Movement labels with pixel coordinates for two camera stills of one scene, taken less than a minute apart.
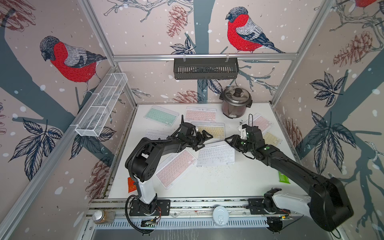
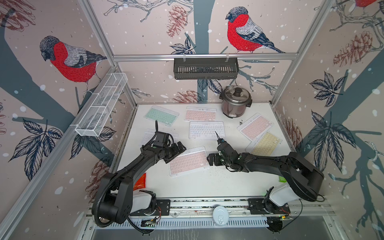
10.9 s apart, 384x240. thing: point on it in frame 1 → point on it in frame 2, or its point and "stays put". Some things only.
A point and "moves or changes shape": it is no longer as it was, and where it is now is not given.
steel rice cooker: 236,100 stays put
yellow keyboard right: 270,139 stays put
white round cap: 221,215 stays put
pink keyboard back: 200,114 stays put
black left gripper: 200,140 → 176,151
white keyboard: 214,155 moves or changes shape
